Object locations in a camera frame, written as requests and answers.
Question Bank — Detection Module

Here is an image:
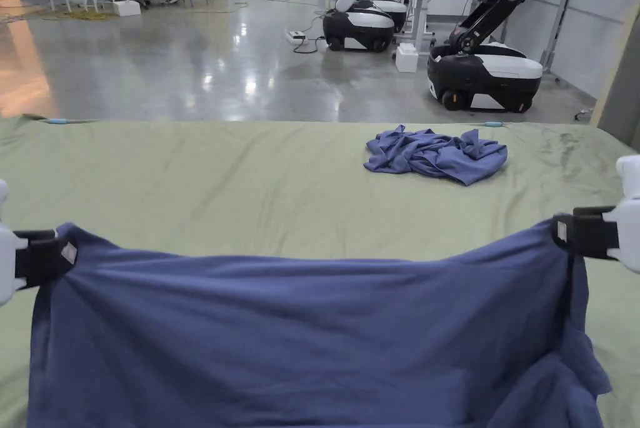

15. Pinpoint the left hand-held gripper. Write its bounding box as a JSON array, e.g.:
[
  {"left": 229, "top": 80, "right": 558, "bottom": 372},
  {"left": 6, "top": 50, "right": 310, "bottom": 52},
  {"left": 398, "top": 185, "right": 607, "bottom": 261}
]
[{"left": 0, "top": 177, "right": 79, "bottom": 306}]

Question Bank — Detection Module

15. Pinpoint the crumpled blue shirt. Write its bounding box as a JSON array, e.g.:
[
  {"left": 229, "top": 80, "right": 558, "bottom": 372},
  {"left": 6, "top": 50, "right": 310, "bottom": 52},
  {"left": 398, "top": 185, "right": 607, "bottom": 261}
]
[{"left": 363, "top": 125, "right": 509, "bottom": 187}]

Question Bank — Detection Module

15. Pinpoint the black and white wheeled robot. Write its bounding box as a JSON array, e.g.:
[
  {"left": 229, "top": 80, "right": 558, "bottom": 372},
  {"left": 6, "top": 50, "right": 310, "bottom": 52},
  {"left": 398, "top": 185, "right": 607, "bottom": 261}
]
[
  {"left": 372, "top": 0, "right": 409, "bottom": 34},
  {"left": 322, "top": 0, "right": 401, "bottom": 54},
  {"left": 427, "top": 0, "right": 640, "bottom": 114}
]

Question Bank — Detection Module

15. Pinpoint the dark blue shirt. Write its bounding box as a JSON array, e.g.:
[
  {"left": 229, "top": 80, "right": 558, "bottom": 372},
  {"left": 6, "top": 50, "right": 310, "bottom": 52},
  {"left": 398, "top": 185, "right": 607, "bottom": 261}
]
[{"left": 27, "top": 219, "right": 614, "bottom": 428}]

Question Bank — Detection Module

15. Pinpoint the bed with pale green sheet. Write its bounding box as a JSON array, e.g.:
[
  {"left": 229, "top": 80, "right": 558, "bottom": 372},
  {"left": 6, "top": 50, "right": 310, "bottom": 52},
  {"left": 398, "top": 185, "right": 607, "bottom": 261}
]
[{"left": 0, "top": 114, "right": 640, "bottom": 428}]

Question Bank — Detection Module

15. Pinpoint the yellow cable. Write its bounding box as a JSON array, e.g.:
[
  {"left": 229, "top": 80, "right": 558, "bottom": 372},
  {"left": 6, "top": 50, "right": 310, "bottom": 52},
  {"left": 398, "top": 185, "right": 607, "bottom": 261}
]
[{"left": 41, "top": 7, "right": 120, "bottom": 22}]

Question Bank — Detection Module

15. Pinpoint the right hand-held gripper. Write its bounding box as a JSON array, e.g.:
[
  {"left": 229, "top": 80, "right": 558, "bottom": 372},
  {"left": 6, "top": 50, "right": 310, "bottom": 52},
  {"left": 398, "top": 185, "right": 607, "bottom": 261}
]
[{"left": 552, "top": 154, "right": 640, "bottom": 275}]

